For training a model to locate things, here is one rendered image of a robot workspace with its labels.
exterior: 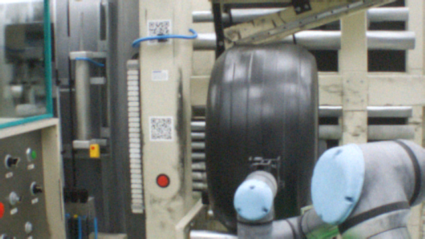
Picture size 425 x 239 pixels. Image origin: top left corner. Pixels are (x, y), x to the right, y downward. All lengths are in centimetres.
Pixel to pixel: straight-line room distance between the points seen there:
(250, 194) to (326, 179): 31
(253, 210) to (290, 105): 43
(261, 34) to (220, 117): 63
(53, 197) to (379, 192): 111
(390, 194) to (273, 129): 69
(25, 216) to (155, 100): 52
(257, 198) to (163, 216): 70
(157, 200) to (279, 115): 51
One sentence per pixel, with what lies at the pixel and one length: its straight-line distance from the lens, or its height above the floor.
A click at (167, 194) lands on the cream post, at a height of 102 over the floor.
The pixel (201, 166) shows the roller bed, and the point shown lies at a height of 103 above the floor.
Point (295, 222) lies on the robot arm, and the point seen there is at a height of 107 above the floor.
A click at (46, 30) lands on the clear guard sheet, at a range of 172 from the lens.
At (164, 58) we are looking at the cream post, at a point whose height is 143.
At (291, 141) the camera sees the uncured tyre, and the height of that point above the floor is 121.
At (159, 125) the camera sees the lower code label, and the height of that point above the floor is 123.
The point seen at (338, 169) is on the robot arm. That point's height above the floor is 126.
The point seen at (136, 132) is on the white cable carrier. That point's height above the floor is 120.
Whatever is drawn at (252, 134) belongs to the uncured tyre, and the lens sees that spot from 152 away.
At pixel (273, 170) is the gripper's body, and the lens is 137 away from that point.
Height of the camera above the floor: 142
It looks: 6 degrees down
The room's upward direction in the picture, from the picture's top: 1 degrees counter-clockwise
